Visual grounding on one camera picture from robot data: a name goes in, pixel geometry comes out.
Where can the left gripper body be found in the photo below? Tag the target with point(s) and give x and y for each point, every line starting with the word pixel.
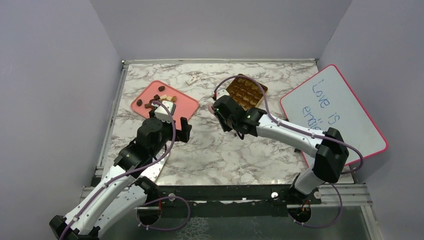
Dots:
pixel 179 135

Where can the gold chocolate tin box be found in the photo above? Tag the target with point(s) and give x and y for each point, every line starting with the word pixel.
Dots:
pixel 246 92

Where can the pink framed whiteboard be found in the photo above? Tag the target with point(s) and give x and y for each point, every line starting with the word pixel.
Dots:
pixel 326 100

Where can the small white card box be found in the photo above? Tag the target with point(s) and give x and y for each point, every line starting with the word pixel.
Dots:
pixel 191 81

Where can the pink plastic tray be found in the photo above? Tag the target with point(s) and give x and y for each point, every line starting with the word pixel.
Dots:
pixel 185 104

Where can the dark oval chocolate left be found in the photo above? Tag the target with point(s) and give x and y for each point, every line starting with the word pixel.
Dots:
pixel 139 102

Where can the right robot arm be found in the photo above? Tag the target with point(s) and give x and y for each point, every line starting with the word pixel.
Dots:
pixel 327 148

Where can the pink silicone tongs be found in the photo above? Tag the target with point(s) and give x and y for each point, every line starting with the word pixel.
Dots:
pixel 210 109

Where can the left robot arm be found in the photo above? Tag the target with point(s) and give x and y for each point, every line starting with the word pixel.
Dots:
pixel 124 186

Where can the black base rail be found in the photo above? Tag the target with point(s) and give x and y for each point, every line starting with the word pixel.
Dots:
pixel 224 201

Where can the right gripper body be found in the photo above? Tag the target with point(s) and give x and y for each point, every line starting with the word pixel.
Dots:
pixel 227 124

